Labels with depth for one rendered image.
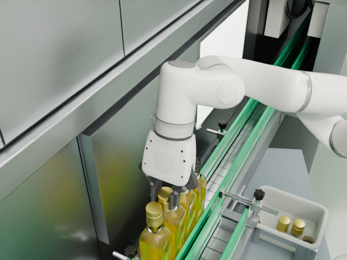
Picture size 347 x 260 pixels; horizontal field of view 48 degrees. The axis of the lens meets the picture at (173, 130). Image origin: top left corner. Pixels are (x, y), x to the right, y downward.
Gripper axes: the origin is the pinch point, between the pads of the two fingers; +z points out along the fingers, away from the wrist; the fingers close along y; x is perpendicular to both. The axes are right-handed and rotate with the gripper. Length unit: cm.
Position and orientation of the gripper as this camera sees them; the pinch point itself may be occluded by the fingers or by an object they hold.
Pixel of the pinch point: (164, 195)
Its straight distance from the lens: 82.5
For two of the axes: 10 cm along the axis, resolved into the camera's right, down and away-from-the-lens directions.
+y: 8.9, 2.8, -3.6
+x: 4.4, -3.3, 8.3
